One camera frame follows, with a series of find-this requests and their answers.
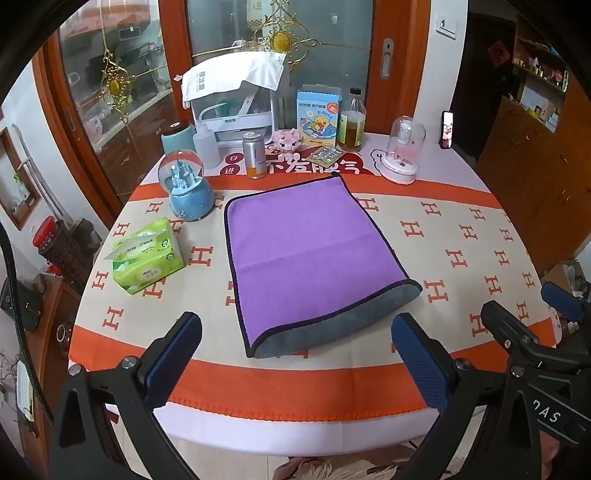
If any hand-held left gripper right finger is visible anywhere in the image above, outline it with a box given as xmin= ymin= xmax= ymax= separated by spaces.
xmin=390 ymin=312 xmax=591 ymax=480

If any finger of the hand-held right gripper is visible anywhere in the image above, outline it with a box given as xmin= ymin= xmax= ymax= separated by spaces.
xmin=540 ymin=281 xmax=591 ymax=326
xmin=480 ymin=300 xmax=591 ymax=377

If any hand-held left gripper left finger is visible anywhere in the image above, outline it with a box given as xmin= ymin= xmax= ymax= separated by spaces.
xmin=48 ymin=311 xmax=204 ymax=480

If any purple and grey towel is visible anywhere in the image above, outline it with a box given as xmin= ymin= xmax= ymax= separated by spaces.
xmin=224 ymin=173 xmax=424 ymax=360

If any cardboard box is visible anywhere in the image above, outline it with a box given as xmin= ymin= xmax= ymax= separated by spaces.
xmin=542 ymin=260 xmax=591 ymax=296

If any green tissue pack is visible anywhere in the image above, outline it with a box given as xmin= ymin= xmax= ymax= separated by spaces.
xmin=112 ymin=217 xmax=187 ymax=296

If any orange patterned table blanket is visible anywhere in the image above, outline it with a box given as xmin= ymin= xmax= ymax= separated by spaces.
xmin=68 ymin=178 xmax=557 ymax=421

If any wooden side table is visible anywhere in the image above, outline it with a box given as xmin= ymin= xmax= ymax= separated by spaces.
xmin=0 ymin=272 xmax=79 ymax=462

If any dark wicker basket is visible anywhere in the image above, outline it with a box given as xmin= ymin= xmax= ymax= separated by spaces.
xmin=46 ymin=219 xmax=100 ymax=289

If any beige fluffy cloth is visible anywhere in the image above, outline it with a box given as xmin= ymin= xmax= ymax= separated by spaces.
xmin=272 ymin=455 xmax=419 ymax=480

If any wooden shelf cabinet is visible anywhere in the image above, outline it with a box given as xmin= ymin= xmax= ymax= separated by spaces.
xmin=478 ymin=14 xmax=591 ymax=278

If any blue castle snow globe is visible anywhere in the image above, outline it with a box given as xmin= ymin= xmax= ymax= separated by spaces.
xmin=157 ymin=150 xmax=215 ymax=222

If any red lid jar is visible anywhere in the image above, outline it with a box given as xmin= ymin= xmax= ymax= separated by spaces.
xmin=32 ymin=216 xmax=57 ymax=254

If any pink dome music box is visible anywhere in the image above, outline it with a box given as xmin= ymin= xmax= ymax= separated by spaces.
xmin=380 ymin=115 xmax=427 ymax=185

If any black smartphone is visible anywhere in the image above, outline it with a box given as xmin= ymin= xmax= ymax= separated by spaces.
xmin=440 ymin=111 xmax=455 ymax=150

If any white squeeze bottle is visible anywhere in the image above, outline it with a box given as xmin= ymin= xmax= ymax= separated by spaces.
xmin=193 ymin=121 xmax=223 ymax=169

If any silver and orange can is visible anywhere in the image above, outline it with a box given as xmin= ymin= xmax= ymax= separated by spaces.
xmin=242 ymin=131 xmax=267 ymax=180

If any teal mug with lid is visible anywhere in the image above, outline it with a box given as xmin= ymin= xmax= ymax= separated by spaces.
xmin=161 ymin=122 xmax=197 ymax=160

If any wooden framed picture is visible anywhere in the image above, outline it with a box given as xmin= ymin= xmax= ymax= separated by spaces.
xmin=0 ymin=127 xmax=43 ymax=230

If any blister pill pack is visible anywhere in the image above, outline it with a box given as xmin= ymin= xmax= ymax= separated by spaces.
xmin=308 ymin=147 xmax=346 ymax=168

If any glass bottle with yellow liquid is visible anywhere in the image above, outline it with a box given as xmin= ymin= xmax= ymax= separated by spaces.
xmin=337 ymin=88 xmax=367 ymax=153

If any white plastic organiser box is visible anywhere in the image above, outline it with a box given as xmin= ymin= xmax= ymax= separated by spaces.
xmin=191 ymin=85 xmax=288 ymax=151

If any pink pig toy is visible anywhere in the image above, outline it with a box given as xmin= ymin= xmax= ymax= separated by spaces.
xmin=269 ymin=129 xmax=301 ymax=154

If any blue duck print box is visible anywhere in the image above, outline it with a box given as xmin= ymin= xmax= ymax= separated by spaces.
xmin=295 ymin=86 xmax=343 ymax=151

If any small gold door ornament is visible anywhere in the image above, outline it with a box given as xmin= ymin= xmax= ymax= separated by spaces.
xmin=88 ymin=37 xmax=169 ymax=123

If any white cloth bag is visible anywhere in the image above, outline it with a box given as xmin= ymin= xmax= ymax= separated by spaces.
xmin=181 ymin=51 xmax=288 ymax=109

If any large gold door ornament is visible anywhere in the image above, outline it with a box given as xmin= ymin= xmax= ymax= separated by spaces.
xmin=191 ymin=0 xmax=372 ymax=70

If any silver door handle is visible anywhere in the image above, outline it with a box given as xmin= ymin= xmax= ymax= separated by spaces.
xmin=381 ymin=38 xmax=396 ymax=80

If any white light switch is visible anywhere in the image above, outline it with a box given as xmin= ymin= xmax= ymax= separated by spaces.
xmin=436 ymin=13 xmax=459 ymax=38

